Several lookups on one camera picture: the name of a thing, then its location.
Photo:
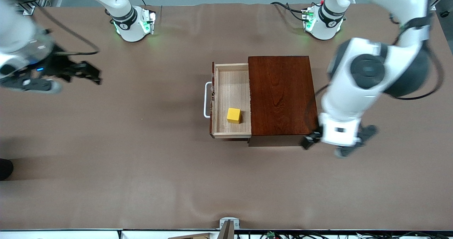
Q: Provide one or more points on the small black knob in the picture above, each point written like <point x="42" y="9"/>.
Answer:
<point x="444" y="14"/>

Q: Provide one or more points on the brown table cloth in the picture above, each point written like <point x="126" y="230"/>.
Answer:
<point x="141" y="161"/>

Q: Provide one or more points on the light wooden board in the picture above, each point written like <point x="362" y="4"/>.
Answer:
<point x="193" y="236"/>

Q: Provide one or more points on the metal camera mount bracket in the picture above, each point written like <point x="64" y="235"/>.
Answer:
<point x="229" y="223"/>

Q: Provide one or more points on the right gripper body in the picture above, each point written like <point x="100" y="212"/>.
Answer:
<point x="59" y="67"/>

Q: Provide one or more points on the yellow cube block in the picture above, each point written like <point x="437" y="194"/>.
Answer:
<point x="233" y="115"/>

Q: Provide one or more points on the dark red-brown wooden cabinet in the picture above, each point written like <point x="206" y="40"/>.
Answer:
<point x="283" y="97"/>

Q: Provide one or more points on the black rounded object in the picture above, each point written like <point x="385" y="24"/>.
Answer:
<point x="5" y="170"/>

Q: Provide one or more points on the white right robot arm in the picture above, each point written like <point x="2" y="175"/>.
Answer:
<point x="124" y="23"/>

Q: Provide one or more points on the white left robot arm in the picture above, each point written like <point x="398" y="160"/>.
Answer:
<point x="354" y="101"/>

